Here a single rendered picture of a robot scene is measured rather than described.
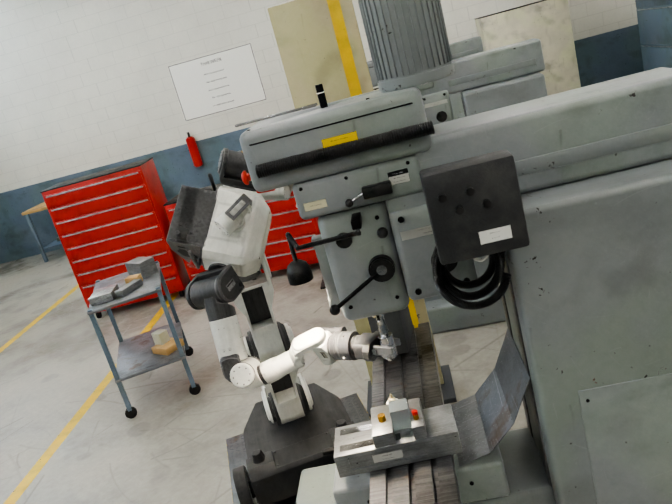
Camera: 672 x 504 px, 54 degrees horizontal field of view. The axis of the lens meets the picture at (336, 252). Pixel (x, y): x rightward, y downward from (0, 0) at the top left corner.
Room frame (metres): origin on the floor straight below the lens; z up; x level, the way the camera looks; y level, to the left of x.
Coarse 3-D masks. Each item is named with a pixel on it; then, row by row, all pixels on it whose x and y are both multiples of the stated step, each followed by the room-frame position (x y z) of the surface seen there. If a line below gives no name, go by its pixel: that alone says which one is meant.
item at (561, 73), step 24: (552, 0) 9.45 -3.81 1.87; (648, 0) 8.43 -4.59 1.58; (480, 24) 9.68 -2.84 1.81; (504, 24) 9.55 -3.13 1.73; (528, 24) 9.50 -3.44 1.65; (552, 24) 9.45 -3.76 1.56; (648, 24) 8.52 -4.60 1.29; (552, 48) 9.46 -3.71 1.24; (648, 48) 8.62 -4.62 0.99; (552, 72) 9.47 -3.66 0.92; (576, 72) 9.42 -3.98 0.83
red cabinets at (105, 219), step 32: (64, 192) 6.70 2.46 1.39; (96, 192) 6.69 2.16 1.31; (128, 192) 6.67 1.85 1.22; (160, 192) 7.03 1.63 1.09; (64, 224) 6.72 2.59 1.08; (96, 224) 6.70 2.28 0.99; (128, 224) 6.68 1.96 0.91; (160, 224) 6.67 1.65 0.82; (288, 224) 6.37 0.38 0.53; (96, 256) 6.69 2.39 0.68; (128, 256) 6.69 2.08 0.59; (160, 256) 6.67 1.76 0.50; (288, 256) 6.40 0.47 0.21
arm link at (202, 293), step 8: (200, 280) 2.04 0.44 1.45; (208, 280) 2.00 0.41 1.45; (192, 288) 2.02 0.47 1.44; (200, 288) 2.00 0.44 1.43; (208, 288) 1.98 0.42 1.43; (192, 296) 2.01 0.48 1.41; (200, 296) 1.99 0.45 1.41; (208, 296) 1.97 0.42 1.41; (216, 296) 1.96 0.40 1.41; (200, 304) 2.00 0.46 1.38; (208, 304) 1.97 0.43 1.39; (216, 304) 1.96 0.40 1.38; (224, 304) 1.96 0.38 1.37; (208, 312) 1.97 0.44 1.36; (216, 312) 1.95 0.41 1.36; (224, 312) 1.95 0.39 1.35; (232, 312) 1.97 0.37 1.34; (216, 320) 1.95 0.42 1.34
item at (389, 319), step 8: (392, 312) 2.22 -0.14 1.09; (400, 312) 2.24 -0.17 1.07; (408, 312) 2.40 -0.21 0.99; (368, 320) 2.25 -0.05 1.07; (376, 320) 2.24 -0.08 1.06; (392, 320) 2.22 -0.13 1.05; (400, 320) 2.22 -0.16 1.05; (408, 320) 2.36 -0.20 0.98; (376, 328) 2.24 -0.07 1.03; (392, 328) 2.23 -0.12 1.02; (400, 328) 2.22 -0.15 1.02; (408, 328) 2.32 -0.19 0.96; (400, 336) 2.22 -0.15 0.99; (408, 336) 2.28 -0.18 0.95; (408, 344) 2.24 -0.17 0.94; (400, 352) 2.22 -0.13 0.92; (408, 352) 2.22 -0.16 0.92
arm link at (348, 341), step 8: (344, 336) 1.84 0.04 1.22; (352, 336) 1.84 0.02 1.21; (360, 336) 1.83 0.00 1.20; (368, 336) 1.82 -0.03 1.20; (376, 336) 1.80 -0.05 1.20; (336, 344) 1.83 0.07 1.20; (344, 344) 1.82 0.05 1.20; (352, 344) 1.82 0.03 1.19; (360, 344) 1.78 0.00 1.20; (368, 344) 1.76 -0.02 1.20; (376, 344) 1.79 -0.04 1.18; (344, 352) 1.81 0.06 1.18; (352, 352) 1.81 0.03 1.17; (360, 352) 1.78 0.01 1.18; (368, 352) 1.75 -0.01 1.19; (352, 360) 1.85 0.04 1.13; (368, 360) 1.75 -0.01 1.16
